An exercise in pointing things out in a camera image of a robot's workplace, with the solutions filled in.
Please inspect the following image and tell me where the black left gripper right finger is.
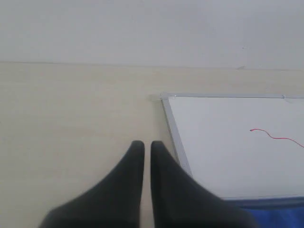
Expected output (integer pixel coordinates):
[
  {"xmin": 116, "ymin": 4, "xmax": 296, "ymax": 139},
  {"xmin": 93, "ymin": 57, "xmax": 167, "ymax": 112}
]
[{"xmin": 150, "ymin": 141, "xmax": 258, "ymax": 228}]

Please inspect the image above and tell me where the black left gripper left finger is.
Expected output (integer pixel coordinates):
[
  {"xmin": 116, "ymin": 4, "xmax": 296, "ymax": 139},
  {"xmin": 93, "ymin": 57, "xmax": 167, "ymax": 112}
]
[{"xmin": 40, "ymin": 141, "xmax": 145, "ymax": 228}]

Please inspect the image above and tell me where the blue cloth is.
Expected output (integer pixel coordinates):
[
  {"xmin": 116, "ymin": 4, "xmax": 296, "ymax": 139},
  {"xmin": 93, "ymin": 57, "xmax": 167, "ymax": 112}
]
[{"xmin": 244, "ymin": 207, "xmax": 304, "ymax": 228}]

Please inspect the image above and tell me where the white board with metal frame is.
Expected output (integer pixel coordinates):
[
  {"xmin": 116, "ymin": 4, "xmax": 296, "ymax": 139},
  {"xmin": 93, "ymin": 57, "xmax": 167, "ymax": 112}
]
[{"xmin": 161, "ymin": 94, "xmax": 304, "ymax": 208}]

